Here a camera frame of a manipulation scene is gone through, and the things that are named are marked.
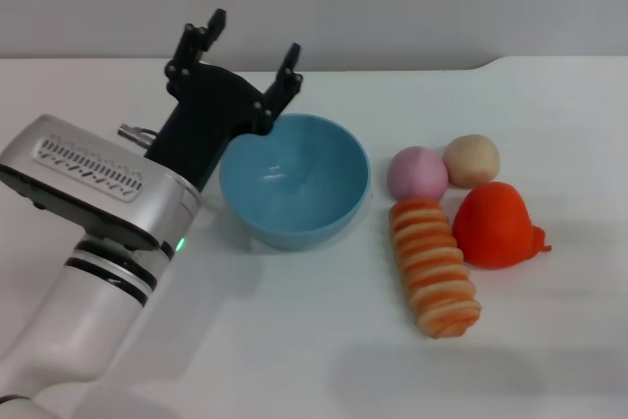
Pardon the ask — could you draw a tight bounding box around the blue plastic bowl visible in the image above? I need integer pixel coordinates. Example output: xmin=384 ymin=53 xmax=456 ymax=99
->
xmin=218 ymin=113 xmax=371 ymax=251

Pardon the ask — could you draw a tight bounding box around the pink soft ball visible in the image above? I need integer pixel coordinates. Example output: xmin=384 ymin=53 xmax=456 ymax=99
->
xmin=386 ymin=145 xmax=449 ymax=204

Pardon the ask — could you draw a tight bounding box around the left arm cable with connector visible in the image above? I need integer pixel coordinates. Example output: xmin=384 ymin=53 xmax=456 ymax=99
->
xmin=116 ymin=123 xmax=162 ymax=149

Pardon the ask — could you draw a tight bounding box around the red tomato toy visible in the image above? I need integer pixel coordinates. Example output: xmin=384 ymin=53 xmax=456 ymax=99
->
xmin=451 ymin=181 xmax=553 ymax=271

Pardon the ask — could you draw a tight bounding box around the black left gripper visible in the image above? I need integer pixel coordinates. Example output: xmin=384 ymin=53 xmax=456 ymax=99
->
xmin=146 ymin=9 xmax=304 ymax=193

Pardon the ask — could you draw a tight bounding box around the orange striped toy bread roll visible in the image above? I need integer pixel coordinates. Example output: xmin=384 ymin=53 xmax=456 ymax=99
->
xmin=389 ymin=197 xmax=483 ymax=340

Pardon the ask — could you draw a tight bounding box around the beige soft ball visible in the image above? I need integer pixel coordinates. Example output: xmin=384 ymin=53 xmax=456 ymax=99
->
xmin=443 ymin=133 xmax=501 ymax=189

